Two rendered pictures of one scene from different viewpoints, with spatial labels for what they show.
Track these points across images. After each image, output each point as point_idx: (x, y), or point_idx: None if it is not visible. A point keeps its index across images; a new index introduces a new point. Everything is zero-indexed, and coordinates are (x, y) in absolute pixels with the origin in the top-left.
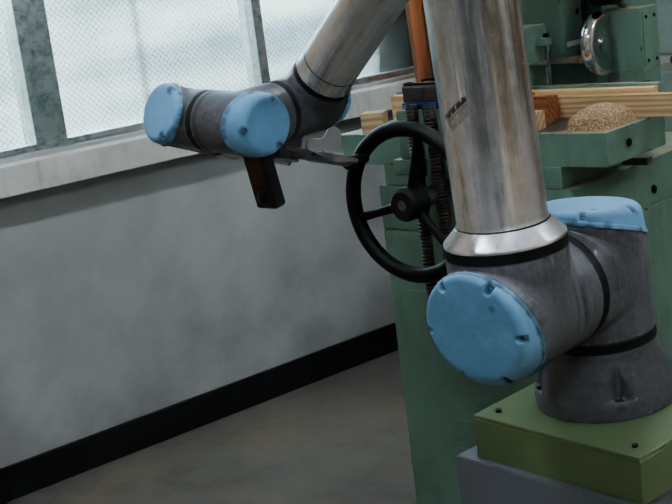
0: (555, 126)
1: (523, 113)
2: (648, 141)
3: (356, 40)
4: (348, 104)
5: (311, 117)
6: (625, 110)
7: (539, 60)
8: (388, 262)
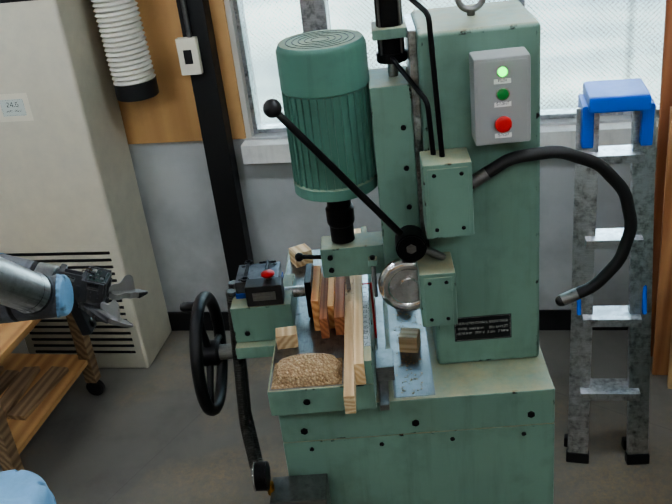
0: (304, 349)
1: None
2: (342, 403)
3: None
4: (58, 311)
5: (23, 315)
6: (317, 374)
7: (371, 273)
8: (216, 376)
